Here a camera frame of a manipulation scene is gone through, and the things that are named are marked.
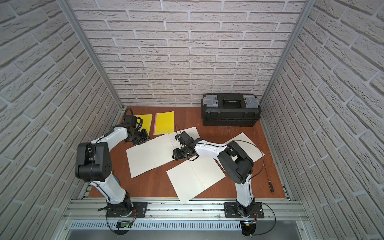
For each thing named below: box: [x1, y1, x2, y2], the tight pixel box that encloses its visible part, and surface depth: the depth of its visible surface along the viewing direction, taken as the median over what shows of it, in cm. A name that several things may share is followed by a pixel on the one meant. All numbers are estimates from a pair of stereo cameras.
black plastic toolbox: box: [201, 93, 262, 127], surface depth 100 cm
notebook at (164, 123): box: [153, 111, 175, 135], surface depth 112 cm
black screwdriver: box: [264, 163, 274, 193], surface depth 83 cm
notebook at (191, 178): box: [166, 156, 226, 205], surface depth 87 cm
